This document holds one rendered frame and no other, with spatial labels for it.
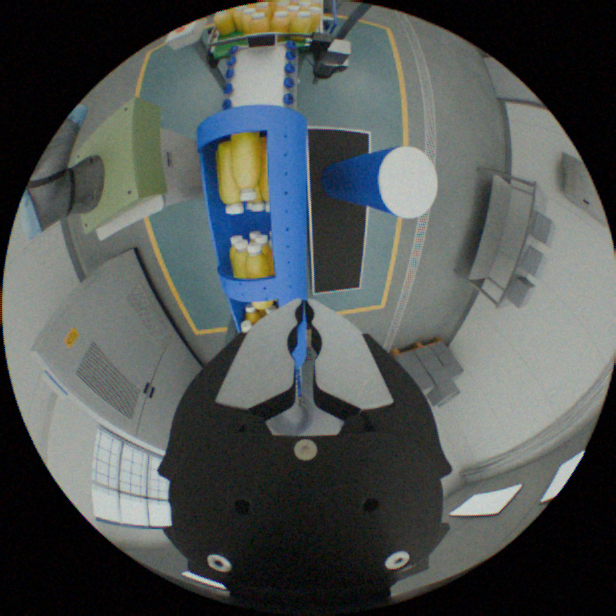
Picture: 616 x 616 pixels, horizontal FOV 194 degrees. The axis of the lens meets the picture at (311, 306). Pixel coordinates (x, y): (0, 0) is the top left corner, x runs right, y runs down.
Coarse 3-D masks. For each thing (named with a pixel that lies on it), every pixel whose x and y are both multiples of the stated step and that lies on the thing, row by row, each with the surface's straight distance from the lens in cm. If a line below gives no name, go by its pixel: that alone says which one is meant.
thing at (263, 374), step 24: (288, 312) 10; (264, 336) 9; (288, 336) 8; (240, 360) 8; (264, 360) 8; (288, 360) 7; (240, 384) 7; (264, 384) 7; (288, 384) 7; (240, 408) 7; (264, 408) 7; (288, 408) 8
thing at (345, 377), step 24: (312, 312) 10; (312, 336) 9; (336, 336) 9; (360, 336) 9; (336, 360) 8; (360, 360) 8; (336, 384) 7; (360, 384) 7; (384, 384) 7; (336, 408) 7; (360, 408) 6
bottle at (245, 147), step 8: (232, 136) 49; (240, 136) 47; (248, 136) 47; (256, 136) 48; (232, 144) 48; (240, 144) 47; (248, 144) 46; (256, 144) 47; (232, 152) 48; (240, 152) 46; (248, 152) 46; (256, 152) 47; (232, 160) 48; (240, 160) 46; (248, 160) 46; (256, 160) 47; (232, 168) 48; (240, 168) 46; (248, 168) 45; (256, 168) 46; (240, 176) 46; (248, 176) 45; (256, 176) 46; (240, 184) 46; (248, 184) 46; (256, 184) 47; (248, 192) 47
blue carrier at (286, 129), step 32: (224, 128) 44; (256, 128) 42; (288, 128) 45; (288, 160) 43; (288, 192) 43; (224, 224) 64; (256, 224) 69; (288, 224) 44; (224, 256) 64; (288, 256) 46; (224, 288) 55; (256, 288) 47; (288, 288) 49
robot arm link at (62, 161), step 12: (84, 108) 48; (72, 120) 47; (60, 132) 46; (72, 132) 48; (60, 144) 47; (72, 144) 50; (48, 156) 47; (60, 156) 48; (36, 168) 47; (48, 168) 47; (60, 168) 49
